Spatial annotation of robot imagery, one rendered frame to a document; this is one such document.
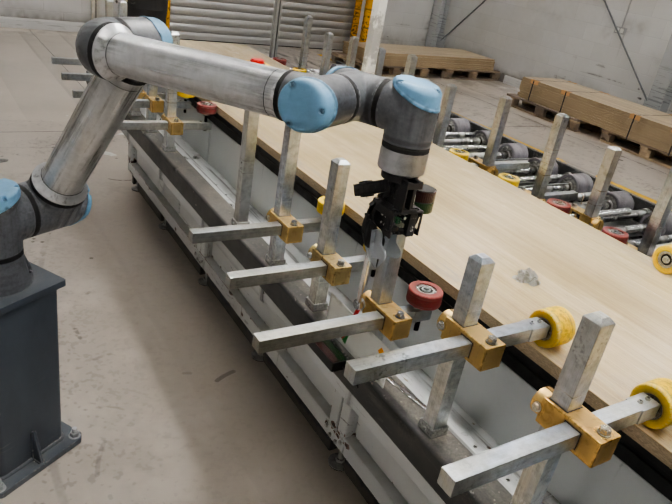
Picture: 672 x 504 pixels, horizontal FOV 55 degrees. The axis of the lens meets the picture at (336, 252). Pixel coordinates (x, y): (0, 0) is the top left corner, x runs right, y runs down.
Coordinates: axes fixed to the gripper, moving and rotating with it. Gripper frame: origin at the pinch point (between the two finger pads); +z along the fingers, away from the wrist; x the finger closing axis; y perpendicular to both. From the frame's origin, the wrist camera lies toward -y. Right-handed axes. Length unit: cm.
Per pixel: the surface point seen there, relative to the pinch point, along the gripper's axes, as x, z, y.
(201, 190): 6, 31, -111
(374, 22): 102, -26, -161
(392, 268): 7.7, 4.6, -2.9
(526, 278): 46.6, 9.8, 2.1
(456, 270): 31.6, 10.5, -6.9
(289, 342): -17.8, 16.1, 1.0
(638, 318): 62, 10, 24
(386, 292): 7.6, 10.6, -2.8
